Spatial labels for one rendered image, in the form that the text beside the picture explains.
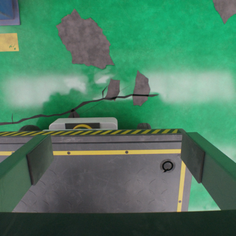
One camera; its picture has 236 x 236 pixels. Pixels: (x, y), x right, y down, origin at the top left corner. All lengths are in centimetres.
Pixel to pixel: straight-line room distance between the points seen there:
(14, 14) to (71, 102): 42
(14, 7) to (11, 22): 6
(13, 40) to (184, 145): 81
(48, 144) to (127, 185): 40
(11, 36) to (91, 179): 66
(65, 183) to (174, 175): 32
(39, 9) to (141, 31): 42
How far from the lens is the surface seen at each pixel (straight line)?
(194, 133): 17
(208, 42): 85
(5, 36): 90
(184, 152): 16
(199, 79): 83
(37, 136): 17
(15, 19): 88
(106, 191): 55
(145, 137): 47
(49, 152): 17
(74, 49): 78
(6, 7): 86
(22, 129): 77
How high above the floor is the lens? 75
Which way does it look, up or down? 75 degrees down
